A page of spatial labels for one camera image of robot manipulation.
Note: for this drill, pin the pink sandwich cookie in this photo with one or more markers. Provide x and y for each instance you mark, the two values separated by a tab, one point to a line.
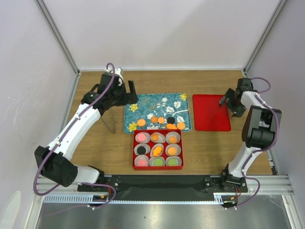
141	137
142	163

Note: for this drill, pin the white paper cup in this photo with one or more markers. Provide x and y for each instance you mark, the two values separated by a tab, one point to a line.
141	157
144	145
158	144
147	137
179	150
161	140
174	157
176	134
153	158

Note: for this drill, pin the large orange dotted cookie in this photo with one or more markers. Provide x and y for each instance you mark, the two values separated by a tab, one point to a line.
181	125

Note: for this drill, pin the orange swirl cookie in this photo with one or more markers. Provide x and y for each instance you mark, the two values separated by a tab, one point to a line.
155	137
154	119

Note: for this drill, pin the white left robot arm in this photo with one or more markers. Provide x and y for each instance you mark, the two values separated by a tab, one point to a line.
54	160

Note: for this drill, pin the orange fish cookie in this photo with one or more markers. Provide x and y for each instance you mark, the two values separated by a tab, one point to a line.
171	126

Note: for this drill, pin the orange plain oval cookie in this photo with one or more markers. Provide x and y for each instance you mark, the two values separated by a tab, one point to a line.
173	140

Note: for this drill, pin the black sandwich cookie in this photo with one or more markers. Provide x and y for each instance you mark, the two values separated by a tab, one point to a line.
171	120
141	150

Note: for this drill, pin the metal tongs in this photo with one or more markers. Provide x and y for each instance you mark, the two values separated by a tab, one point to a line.
109	120

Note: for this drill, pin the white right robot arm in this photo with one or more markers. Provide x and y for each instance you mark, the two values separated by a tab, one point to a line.
259	133

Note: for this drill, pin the orange dotted sandwich cookie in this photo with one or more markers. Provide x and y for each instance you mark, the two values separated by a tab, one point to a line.
141	122

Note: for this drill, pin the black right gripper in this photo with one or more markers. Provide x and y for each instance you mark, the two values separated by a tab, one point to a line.
229	94

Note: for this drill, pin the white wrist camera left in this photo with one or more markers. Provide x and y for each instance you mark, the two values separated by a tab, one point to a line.
118	75

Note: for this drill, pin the orange flower cookie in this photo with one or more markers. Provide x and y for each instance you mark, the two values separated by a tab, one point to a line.
161	120

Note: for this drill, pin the teal floral tray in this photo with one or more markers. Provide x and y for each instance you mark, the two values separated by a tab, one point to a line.
160	105

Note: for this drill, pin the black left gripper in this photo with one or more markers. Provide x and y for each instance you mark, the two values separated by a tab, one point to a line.
130	98

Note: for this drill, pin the red cookie box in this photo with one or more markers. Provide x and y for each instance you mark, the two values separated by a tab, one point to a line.
151	144

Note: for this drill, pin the white slotted cable duct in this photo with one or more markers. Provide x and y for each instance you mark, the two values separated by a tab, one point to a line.
96	199

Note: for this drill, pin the red box lid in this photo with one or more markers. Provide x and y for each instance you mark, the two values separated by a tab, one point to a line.
208	115

